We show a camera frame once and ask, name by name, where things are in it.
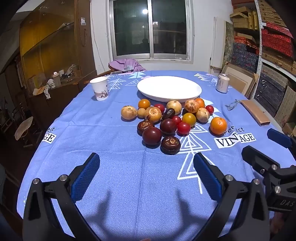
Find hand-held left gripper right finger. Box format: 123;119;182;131
193;152;271;241

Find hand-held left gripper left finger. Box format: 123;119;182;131
22;152;102;241

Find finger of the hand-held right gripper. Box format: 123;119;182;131
267;128;296;160
242;146;281;176

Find yellow orange tomato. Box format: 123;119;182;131
182;113;197;127

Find dark red plum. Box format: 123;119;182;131
159;118;177;135
142;127;162;146

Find striped orange passion fruit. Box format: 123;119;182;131
184;99;200;113

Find small orange tangerine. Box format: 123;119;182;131
138;99;151;110

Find white oval plate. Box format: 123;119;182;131
137;76;202;103

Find person's right hand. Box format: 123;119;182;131
269;212;285;235

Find tan leather pouch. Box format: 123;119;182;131
240;100;271;126

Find blue printed tablecloth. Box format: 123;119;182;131
17;70;290;241

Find wooden picture frames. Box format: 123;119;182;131
221;62;259;98

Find white drink can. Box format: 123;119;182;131
216;73;230;93

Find pale folding chair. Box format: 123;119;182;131
14;116;35;142

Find white printed paper cup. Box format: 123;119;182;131
90;76;109;101

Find white metal shelf rack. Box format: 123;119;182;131
253;0;296;102

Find white crumpled rag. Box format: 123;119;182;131
32;79;56;100

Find shelf of patterned boxes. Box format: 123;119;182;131
230;0;296;139

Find dark marbled panel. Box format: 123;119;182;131
223;21;235;67

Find white leaning board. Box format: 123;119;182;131
211;17;226;69

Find purple cloth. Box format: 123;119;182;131
109;59;146;74

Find wooden glass cabinet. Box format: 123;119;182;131
18;0;97;139

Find sliding glass window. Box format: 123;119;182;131
109;0;193;62

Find grey blue string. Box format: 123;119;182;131
225;99;241;110

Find hanging cord loop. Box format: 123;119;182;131
80;25;88;47

